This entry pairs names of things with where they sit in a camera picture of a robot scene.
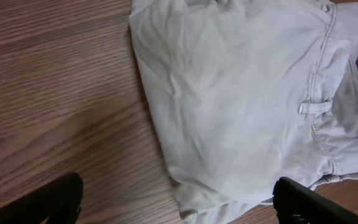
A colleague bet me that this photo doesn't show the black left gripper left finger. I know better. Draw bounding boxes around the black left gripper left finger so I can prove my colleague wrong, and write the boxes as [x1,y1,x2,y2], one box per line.
[0,173,83,224]

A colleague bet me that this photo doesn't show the beige khaki shorts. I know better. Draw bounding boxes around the beige khaki shorts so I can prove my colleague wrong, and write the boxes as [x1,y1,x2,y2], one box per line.
[129,0,358,223]

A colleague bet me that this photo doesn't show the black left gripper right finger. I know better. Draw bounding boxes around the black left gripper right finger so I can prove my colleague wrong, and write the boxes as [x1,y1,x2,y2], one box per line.
[273,177,358,224]

